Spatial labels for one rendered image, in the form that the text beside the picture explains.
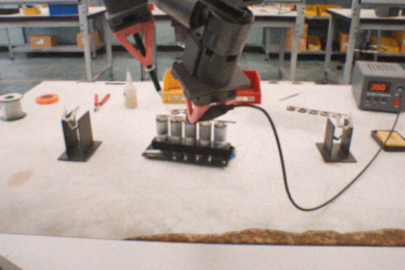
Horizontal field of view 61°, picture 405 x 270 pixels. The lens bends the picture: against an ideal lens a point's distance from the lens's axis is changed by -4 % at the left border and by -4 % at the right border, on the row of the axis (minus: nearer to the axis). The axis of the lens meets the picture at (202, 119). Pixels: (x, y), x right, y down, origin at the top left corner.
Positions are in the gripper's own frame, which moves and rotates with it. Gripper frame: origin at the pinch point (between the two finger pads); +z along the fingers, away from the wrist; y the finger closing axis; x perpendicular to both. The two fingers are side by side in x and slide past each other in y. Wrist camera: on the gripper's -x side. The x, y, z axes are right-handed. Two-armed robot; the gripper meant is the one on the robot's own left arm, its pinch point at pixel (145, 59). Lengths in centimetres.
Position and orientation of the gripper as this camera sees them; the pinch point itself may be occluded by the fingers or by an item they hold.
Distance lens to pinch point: 61.8
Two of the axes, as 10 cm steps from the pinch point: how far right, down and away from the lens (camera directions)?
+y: -3.0, -3.7, 8.8
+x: -9.0, 4.0, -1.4
